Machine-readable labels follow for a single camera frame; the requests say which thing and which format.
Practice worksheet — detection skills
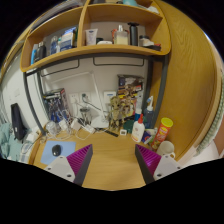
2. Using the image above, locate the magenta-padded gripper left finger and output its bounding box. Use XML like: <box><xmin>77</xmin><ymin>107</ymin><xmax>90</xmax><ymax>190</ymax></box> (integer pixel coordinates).
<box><xmin>43</xmin><ymin>143</ymin><xmax>94</xmax><ymax>187</ymax></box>

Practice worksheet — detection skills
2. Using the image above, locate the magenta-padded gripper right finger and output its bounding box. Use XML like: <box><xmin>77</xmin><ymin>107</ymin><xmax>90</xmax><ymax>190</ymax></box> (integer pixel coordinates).
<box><xmin>134</xmin><ymin>143</ymin><xmax>183</xmax><ymax>185</ymax></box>

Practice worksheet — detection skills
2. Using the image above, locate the black computer mouse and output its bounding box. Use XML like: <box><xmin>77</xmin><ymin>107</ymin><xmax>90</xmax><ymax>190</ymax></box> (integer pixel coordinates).
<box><xmin>51</xmin><ymin>144</ymin><xmax>63</xmax><ymax>157</ymax></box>

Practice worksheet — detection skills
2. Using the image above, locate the light blue mouse pad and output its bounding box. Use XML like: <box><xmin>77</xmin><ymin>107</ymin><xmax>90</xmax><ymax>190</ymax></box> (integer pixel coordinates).
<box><xmin>40</xmin><ymin>140</ymin><xmax>77</xmax><ymax>166</ymax></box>

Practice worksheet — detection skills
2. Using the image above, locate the white mug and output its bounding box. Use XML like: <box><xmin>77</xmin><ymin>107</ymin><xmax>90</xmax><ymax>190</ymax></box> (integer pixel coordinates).
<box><xmin>156</xmin><ymin>140</ymin><xmax>177</xmax><ymax>159</ymax></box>

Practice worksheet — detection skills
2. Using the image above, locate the red chip can yellow lid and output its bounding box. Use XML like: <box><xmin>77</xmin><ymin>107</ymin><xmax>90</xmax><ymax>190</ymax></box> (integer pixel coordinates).
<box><xmin>151</xmin><ymin>117</ymin><xmax>174</xmax><ymax>151</ymax></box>

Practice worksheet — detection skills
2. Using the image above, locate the blue and red snack packet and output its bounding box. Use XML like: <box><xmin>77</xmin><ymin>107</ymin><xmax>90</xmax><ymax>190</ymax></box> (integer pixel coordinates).
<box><xmin>141</xmin><ymin>130</ymin><xmax>156</xmax><ymax>145</ymax></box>

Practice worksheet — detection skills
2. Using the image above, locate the clear plastic bag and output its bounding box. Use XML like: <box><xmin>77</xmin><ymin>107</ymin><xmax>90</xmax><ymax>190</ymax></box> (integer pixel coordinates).
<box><xmin>44</xmin><ymin>120</ymin><xmax>59</xmax><ymax>136</ymax></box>

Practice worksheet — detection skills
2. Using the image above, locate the white cardboard box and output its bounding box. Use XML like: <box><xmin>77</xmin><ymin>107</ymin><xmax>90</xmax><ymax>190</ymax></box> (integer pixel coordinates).
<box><xmin>25</xmin><ymin>130</ymin><xmax>40</xmax><ymax>144</ymax></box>

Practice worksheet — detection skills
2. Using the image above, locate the white glue bottle red cap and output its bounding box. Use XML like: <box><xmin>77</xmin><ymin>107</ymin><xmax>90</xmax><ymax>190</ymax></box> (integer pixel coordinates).
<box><xmin>131</xmin><ymin>113</ymin><xmax>146</xmax><ymax>144</ymax></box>

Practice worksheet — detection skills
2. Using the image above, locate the white power strip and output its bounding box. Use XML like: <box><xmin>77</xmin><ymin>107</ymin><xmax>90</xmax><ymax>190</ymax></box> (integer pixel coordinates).
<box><xmin>80</xmin><ymin>124</ymin><xmax>97</xmax><ymax>134</ymax></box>

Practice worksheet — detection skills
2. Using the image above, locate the dark spray bottle white top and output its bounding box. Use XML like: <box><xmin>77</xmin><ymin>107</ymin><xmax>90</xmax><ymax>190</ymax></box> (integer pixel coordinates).
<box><xmin>143</xmin><ymin>95</ymin><xmax>156</xmax><ymax>129</ymax></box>

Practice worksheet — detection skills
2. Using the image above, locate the dark green box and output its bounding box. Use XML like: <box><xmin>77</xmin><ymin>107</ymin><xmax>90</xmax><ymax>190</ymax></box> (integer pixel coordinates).
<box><xmin>123</xmin><ymin>119</ymin><xmax>135</xmax><ymax>134</ymax></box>

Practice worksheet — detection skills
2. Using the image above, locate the teal cloth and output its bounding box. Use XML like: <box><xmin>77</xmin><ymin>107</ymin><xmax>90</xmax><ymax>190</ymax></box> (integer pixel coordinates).
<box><xmin>0</xmin><ymin>122</ymin><xmax>23</xmax><ymax>163</ymax></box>

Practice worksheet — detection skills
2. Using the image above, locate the metal cup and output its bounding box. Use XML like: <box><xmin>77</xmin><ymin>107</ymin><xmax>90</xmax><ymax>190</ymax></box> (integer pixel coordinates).
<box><xmin>79</xmin><ymin>107</ymin><xmax>93</xmax><ymax>125</ymax></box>

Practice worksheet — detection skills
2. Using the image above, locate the black bag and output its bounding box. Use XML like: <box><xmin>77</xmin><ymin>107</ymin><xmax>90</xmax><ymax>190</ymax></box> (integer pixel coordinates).
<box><xmin>10</xmin><ymin>102</ymin><xmax>28</xmax><ymax>141</ymax></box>

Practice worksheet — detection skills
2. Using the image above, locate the blue model kit box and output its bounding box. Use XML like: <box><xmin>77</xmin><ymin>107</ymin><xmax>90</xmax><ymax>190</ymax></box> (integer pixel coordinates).
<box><xmin>42</xmin><ymin>87</ymin><xmax>72</xmax><ymax>124</ymax></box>

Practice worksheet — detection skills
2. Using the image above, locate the black pen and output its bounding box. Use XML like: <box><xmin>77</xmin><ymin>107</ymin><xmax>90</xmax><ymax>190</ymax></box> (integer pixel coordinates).
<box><xmin>103</xmin><ymin>129</ymin><xmax>120</xmax><ymax>138</ymax></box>

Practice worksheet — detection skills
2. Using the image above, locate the tan robot figure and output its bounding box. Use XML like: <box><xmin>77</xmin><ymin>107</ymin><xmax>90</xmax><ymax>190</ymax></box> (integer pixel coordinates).
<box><xmin>108</xmin><ymin>95</ymin><xmax>131</xmax><ymax>132</ymax></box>

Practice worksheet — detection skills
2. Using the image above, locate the white desk lamp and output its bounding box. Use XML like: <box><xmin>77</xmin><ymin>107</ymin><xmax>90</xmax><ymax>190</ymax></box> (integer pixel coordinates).
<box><xmin>49</xmin><ymin>70</ymin><xmax>109</xmax><ymax>129</ymax></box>

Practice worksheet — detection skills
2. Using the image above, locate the colourful model kit box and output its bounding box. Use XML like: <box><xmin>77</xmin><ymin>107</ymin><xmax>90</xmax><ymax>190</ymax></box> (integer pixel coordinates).
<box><xmin>117</xmin><ymin>74</ymin><xmax>145</xmax><ymax>111</ymax></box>

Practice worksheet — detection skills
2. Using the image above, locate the wooden shelf unit with items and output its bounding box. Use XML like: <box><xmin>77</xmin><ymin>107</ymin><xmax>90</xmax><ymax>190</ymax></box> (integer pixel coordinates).
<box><xmin>19</xmin><ymin>0</ymin><xmax>172</xmax><ymax>73</ymax></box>

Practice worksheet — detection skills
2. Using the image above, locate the white cable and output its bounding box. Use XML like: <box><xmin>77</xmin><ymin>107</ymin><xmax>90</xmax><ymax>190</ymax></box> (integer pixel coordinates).
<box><xmin>71</xmin><ymin>128</ymin><xmax>96</xmax><ymax>142</ymax></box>

